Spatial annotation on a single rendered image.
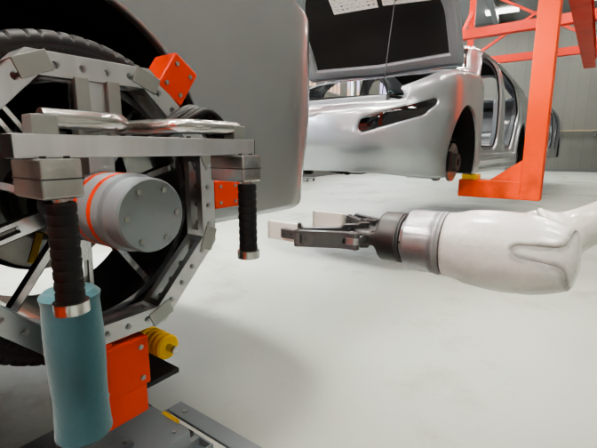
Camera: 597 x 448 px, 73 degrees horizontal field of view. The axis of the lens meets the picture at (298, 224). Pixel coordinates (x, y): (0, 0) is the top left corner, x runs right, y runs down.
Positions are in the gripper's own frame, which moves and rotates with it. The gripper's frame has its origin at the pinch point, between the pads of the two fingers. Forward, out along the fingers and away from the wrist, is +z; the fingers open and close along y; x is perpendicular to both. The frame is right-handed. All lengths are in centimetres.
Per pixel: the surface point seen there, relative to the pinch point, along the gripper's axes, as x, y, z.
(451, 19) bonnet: 118, 301, 68
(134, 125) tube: 17.2, -15.2, 24.9
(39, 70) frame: 25.6, -26.7, 32.4
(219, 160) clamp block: 11.0, -2.7, 16.9
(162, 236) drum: -1.8, -15.6, 18.2
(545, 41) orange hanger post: 100, 344, 4
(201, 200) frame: 1.3, 5.8, 33.0
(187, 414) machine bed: -75, 19, 61
